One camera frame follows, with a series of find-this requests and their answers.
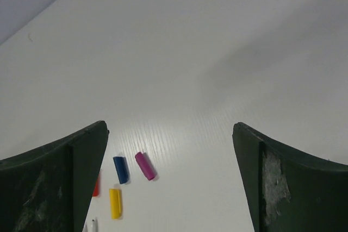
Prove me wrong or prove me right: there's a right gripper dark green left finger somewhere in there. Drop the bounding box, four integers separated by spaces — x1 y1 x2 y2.
1 121 109 231

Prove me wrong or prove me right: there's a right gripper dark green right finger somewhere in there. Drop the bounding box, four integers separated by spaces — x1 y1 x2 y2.
232 122 347 231

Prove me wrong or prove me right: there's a red pen cap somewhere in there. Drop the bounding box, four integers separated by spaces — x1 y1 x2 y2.
92 173 100 197

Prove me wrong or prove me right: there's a yellow pen cap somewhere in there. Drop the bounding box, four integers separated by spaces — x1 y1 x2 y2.
109 189 122 220

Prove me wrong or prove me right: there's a blue pen cap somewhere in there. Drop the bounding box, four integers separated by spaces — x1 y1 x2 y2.
113 156 129 184

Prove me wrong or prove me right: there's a white pen, green end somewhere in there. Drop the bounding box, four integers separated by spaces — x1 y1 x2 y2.
91 218 98 232

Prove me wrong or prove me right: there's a magenta pen cap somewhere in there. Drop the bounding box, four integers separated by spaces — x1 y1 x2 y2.
135 152 157 181

